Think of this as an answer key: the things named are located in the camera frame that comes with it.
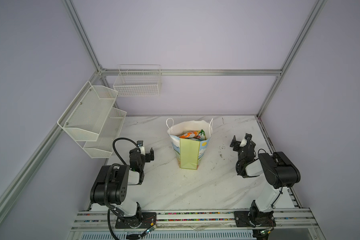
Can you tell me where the floral paper gift bag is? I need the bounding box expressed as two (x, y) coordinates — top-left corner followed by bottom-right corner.
(166, 118), (214, 170)

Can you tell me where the white wire basket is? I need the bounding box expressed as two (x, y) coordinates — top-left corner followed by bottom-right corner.
(113, 65), (162, 97)

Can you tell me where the green candy bag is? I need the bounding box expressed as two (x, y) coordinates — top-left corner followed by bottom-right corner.
(196, 130), (207, 141)

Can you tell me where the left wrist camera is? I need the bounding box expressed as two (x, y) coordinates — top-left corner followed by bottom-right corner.
(137, 141), (146, 155)

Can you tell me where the orange Fox's candy bag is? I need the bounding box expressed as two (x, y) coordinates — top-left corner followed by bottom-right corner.
(178, 131), (200, 139)

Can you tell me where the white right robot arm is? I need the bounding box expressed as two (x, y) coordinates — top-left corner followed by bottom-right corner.
(230, 134), (301, 228)

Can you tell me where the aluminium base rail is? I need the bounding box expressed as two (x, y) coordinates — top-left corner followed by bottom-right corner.
(68, 208), (326, 240)

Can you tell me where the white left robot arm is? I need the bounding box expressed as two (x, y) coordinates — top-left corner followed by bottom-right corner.
(90, 148), (157, 229)

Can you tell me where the white mesh two-tier shelf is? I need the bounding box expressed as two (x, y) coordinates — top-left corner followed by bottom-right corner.
(57, 82), (127, 159)

